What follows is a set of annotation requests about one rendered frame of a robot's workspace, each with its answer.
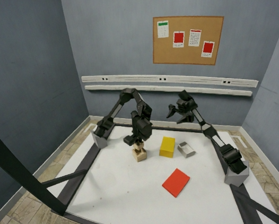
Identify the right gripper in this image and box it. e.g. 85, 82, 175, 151
167, 104, 194, 124

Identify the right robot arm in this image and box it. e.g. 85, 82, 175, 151
176, 90, 247, 174

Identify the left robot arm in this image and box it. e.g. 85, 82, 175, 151
93, 88, 152, 141

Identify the yellow foam block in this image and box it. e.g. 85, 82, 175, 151
160, 136, 175, 158

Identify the white open box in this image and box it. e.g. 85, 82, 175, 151
177, 141, 196, 158

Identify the red flat rectangular block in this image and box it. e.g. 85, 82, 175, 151
162, 168, 190, 198

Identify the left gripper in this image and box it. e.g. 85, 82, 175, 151
123, 125, 142, 146

